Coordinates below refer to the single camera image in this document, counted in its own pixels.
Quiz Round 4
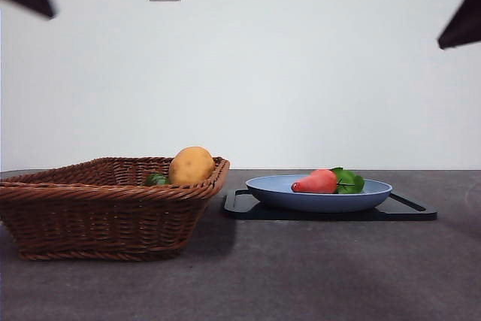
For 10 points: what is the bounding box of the green vegetable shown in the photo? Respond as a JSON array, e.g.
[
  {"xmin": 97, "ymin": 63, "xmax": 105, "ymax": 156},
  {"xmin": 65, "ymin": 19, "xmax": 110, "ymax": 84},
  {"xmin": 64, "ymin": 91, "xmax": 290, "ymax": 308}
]
[{"xmin": 145, "ymin": 173, "xmax": 170, "ymax": 186}]

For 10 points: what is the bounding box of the light blue round plate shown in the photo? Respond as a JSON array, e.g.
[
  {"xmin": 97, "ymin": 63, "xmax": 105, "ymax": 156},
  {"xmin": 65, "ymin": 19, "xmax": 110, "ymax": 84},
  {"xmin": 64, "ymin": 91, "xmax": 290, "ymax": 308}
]
[{"xmin": 245, "ymin": 174, "xmax": 394, "ymax": 213}]

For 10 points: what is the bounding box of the yellow-brown potato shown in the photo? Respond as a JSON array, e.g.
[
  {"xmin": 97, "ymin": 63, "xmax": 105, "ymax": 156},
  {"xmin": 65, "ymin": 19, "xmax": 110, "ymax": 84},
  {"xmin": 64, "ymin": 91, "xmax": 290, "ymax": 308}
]
[{"xmin": 168, "ymin": 146, "xmax": 216, "ymax": 186}]

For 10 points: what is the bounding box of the orange-red carrot with leaves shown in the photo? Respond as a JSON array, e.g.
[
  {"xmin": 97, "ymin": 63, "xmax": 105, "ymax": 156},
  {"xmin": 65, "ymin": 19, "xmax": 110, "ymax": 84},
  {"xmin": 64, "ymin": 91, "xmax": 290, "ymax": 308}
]
[{"xmin": 291, "ymin": 166, "xmax": 365, "ymax": 195}]

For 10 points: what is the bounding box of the dark rectangular tray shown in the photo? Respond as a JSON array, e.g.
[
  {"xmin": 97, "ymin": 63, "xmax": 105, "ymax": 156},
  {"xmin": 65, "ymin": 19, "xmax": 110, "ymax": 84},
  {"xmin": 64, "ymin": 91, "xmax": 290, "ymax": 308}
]
[{"xmin": 223, "ymin": 188, "xmax": 438, "ymax": 222}]

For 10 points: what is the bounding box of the brown wicker basket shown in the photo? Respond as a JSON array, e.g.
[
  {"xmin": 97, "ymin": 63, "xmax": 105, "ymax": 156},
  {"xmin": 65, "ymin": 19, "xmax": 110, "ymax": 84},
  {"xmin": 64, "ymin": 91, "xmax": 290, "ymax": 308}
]
[{"xmin": 0, "ymin": 156, "xmax": 231, "ymax": 262}]

